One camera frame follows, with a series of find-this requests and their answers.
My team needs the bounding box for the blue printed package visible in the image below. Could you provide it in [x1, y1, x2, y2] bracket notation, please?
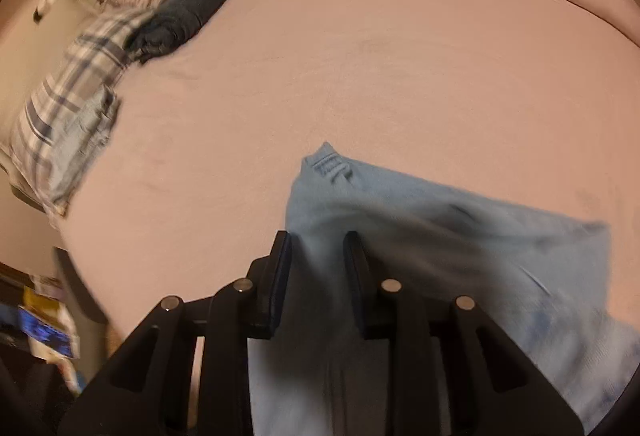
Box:
[17, 306, 75, 358]

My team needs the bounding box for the plaid folded garment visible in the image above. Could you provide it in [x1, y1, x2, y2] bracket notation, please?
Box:
[2, 8, 151, 217]

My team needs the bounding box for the pink bed sheet mattress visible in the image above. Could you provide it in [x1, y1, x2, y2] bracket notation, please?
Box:
[61, 0, 639, 333]

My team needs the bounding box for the dark navy rolled garment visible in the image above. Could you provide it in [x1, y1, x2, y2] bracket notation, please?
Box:
[125, 0, 227, 64]

